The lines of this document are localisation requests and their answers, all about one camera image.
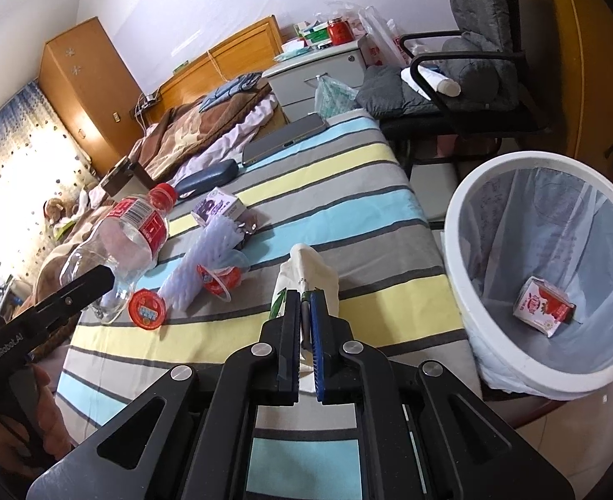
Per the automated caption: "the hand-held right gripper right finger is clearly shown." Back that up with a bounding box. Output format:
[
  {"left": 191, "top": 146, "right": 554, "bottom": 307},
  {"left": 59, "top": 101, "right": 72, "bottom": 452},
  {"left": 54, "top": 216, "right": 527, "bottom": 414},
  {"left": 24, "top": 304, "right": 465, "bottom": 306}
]
[{"left": 309, "top": 292, "right": 578, "bottom": 500}]

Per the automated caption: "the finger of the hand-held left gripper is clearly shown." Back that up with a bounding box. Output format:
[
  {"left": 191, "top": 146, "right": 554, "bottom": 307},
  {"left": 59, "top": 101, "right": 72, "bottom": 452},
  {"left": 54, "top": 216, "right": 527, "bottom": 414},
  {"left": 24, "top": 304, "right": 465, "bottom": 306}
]
[{"left": 24, "top": 265, "right": 116, "bottom": 338}]

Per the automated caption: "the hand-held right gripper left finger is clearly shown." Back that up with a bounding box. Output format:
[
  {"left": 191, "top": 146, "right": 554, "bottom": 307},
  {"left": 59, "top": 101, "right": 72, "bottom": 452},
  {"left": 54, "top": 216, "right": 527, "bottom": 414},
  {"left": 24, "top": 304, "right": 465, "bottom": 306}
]
[{"left": 25, "top": 294, "right": 302, "bottom": 500}]

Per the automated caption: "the clear plastic bottle red label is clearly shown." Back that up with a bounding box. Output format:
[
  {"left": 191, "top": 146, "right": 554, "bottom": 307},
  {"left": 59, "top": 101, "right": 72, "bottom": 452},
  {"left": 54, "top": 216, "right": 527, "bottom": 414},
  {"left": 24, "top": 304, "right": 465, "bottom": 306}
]
[{"left": 59, "top": 183, "right": 179, "bottom": 325}]

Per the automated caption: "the white paper packet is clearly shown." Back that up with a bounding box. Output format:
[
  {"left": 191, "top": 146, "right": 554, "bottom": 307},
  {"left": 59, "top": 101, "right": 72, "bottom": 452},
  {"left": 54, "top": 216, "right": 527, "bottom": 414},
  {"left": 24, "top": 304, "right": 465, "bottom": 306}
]
[{"left": 269, "top": 243, "right": 341, "bottom": 376}]

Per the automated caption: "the white trash bin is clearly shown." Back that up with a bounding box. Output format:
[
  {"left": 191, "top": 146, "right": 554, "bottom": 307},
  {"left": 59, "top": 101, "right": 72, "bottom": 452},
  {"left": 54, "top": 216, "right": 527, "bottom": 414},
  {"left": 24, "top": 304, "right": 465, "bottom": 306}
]
[{"left": 442, "top": 151, "right": 613, "bottom": 402}]

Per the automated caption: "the person's left hand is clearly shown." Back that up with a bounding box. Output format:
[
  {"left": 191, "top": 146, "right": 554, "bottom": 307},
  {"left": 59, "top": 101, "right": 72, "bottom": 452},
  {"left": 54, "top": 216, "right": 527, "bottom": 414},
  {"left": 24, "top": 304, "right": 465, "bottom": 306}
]
[{"left": 17, "top": 365, "right": 75, "bottom": 463}]

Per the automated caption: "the round red foil lid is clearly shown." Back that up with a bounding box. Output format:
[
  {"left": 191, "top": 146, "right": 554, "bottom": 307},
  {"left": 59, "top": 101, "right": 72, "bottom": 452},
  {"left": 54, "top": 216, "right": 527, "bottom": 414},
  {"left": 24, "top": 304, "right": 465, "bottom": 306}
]
[{"left": 128, "top": 289, "right": 169, "bottom": 330}]

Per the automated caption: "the red white plastic cup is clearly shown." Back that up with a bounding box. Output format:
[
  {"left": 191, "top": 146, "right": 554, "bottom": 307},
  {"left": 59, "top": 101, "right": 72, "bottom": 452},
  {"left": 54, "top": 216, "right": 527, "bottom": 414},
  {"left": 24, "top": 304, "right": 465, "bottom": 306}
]
[{"left": 196, "top": 263, "right": 249, "bottom": 303}]

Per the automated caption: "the blue dotted curtain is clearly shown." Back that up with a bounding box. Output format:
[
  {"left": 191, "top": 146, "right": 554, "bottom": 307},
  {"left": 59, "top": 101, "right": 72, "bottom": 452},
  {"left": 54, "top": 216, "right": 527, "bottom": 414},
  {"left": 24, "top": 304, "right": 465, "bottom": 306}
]
[{"left": 0, "top": 80, "right": 101, "bottom": 293}]

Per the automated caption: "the striped bed sheet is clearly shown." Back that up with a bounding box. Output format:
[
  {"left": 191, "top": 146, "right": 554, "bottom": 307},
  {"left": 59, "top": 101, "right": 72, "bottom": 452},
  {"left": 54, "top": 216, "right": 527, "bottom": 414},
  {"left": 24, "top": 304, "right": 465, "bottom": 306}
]
[{"left": 56, "top": 109, "right": 466, "bottom": 500}]

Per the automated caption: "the purple drink carton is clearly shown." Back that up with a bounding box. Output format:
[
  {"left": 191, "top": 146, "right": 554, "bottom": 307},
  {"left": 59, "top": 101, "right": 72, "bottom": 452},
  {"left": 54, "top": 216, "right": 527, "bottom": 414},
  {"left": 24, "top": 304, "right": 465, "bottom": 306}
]
[{"left": 191, "top": 189, "right": 247, "bottom": 227}]

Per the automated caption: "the dark blue glasses case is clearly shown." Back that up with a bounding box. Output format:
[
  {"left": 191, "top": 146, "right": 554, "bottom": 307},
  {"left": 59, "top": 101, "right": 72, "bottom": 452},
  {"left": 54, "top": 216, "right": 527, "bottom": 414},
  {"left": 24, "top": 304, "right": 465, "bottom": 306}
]
[{"left": 173, "top": 159, "right": 239, "bottom": 200}]

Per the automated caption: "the brown patterned blanket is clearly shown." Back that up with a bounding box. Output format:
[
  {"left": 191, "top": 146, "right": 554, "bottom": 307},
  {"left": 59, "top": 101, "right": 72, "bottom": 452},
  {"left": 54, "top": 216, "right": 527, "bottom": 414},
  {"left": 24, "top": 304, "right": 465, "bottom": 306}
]
[{"left": 25, "top": 83, "right": 281, "bottom": 318}]

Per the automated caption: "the wooden wardrobe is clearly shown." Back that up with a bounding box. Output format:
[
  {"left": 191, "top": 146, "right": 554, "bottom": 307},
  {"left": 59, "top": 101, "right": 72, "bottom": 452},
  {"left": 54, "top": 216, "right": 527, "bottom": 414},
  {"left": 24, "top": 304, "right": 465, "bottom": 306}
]
[{"left": 38, "top": 17, "right": 153, "bottom": 178}]

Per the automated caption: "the grey tablet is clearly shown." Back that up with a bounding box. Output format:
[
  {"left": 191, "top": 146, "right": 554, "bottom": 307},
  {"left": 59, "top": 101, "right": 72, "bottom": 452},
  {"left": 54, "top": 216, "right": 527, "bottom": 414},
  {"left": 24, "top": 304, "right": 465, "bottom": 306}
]
[{"left": 241, "top": 113, "right": 329, "bottom": 168}]

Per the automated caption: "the pale pink bed sheet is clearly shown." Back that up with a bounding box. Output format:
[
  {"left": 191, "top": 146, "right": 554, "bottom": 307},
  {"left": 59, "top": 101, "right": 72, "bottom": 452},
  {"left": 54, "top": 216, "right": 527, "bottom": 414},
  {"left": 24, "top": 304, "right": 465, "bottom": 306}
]
[{"left": 171, "top": 96, "right": 286, "bottom": 183}]

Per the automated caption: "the red white carton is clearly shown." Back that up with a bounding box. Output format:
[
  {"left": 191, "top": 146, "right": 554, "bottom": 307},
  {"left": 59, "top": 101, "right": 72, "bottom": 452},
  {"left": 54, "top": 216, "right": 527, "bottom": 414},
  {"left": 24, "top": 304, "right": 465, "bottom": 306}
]
[{"left": 513, "top": 276, "right": 577, "bottom": 338}]

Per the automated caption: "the blue folded cloth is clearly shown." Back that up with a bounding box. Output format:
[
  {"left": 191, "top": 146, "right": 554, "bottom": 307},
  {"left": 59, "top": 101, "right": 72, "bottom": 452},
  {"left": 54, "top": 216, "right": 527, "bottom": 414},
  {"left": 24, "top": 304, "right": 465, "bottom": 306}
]
[{"left": 198, "top": 74, "right": 261, "bottom": 113}]

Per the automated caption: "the green patterned plastic bag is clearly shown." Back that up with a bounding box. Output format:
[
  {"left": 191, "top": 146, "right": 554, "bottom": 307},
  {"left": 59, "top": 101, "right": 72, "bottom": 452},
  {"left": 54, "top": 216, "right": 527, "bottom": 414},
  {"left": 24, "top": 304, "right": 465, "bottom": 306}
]
[{"left": 314, "top": 75, "right": 362, "bottom": 118}]

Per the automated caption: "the grey nightstand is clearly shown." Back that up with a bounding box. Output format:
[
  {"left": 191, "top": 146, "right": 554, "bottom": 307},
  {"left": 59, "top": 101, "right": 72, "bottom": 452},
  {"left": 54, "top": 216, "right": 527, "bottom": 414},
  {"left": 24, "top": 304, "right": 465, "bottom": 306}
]
[{"left": 261, "top": 36, "right": 372, "bottom": 123}]

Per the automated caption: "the translucent bin liner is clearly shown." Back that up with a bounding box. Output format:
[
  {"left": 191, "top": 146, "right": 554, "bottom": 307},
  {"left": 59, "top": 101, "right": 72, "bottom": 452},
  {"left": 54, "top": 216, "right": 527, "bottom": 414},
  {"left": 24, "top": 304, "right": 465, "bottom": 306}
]
[{"left": 463, "top": 167, "right": 613, "bottom": 397}]

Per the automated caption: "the wooden headboard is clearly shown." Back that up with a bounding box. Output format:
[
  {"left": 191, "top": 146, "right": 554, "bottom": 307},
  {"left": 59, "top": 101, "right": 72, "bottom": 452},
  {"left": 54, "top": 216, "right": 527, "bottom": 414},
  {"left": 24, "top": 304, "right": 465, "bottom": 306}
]
[{"left": 145, "top": 15, "right": 286, "bottom": 126}]

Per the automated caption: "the teal packet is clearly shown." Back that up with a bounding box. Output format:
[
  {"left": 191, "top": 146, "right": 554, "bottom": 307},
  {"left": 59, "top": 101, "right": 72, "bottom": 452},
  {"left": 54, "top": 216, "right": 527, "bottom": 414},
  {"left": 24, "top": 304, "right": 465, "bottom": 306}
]
[{"left": 275, "top": 42, "right": 312, "bottom": 60}]

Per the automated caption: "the green white box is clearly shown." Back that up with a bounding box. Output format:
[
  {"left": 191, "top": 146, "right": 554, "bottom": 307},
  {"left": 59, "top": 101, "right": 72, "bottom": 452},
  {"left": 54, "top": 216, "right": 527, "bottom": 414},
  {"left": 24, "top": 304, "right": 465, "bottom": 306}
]
[{"left": 300, "top": 23, "right": 333, "bottom": 48}]

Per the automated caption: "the red jar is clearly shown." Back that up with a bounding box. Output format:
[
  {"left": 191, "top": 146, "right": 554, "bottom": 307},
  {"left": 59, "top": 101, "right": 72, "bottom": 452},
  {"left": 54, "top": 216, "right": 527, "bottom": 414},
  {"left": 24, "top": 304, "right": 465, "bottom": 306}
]
[{"left": 327, "top": 18, "right": 350, "bottom": 47}]

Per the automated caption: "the white plastic bag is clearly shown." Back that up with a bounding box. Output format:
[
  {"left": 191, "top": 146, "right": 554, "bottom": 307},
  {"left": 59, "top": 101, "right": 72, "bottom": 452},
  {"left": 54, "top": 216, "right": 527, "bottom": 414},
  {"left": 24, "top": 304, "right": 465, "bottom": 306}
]
[{"left": 359, "top": 5, "right": 417, "bottom": 68}]

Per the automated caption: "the black office chair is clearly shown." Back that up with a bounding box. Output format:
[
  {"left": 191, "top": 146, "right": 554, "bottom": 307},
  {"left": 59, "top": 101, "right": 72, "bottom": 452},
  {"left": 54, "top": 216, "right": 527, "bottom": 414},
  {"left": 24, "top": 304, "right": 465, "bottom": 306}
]
[{"left": 377, "top": 0, "right": 555, "bottom": 162}]

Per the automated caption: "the grey quilted chair cushion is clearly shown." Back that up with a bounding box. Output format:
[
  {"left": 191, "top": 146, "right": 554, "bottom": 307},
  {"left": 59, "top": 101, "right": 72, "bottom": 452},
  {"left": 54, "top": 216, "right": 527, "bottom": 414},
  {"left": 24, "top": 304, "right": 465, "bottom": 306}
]
[{"left": 356, "top": 0, "right": 521, "bottom": 118}]

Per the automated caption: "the wooden door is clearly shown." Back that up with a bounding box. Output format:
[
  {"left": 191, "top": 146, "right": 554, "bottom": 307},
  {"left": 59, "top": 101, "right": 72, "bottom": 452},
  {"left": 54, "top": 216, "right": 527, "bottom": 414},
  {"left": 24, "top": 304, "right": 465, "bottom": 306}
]
[{"left": 515, "top": 0, "right": 613, "bottom": 168}]

